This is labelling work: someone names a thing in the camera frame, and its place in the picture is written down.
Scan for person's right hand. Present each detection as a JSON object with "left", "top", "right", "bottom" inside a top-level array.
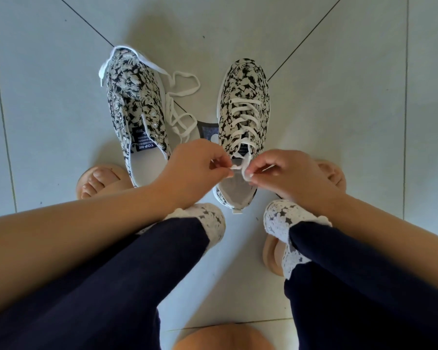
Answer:
[{"left": 245, "top": 149, "right": 346, "bottom": 215}]

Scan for person's left hand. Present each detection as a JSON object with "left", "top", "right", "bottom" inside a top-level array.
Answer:
[{"left": 155, "top": 139, "right": 235, "bottom": 210}]

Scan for bright white shoelace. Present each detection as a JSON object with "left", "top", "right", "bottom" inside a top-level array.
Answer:
[
  {"left": 226, "top": 97, "right": 274, "bottom": 183},
  {"left": 97, "top": 45, "right": 201, "bottom": 142}
]

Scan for person's left forearm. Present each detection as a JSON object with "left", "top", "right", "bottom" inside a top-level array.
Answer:
[{"left": 0, "top": 185, "right": 176, "bottom": 319}]

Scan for person's right leg navy trousers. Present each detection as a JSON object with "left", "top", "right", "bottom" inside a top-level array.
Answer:
[{"left": 262, "top": 199, "right": 438, "bottom": 350}]

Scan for person's leg navy trousers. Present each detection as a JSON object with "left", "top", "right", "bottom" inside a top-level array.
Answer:
[
  {"left": 262, "top": 199, "right": 438, "bottom": 350},
  {"left": 0, "top": 203, "right": 227, "bottom": 350}
]

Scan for person's left leg navy trousers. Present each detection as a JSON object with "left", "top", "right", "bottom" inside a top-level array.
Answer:
[{"left": 0, "top": 203, "right": 227, "bottom": 350}]

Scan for pink slipper with green charm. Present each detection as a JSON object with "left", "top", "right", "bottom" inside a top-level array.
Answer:
[{"left": 262, "top": 159, "right": 347, "bottom": 278}]

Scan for pink slipper with white charms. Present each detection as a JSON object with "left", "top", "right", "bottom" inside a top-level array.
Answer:
[{"left": 75, "top": 164, "right": 134, "bottom": 200}]

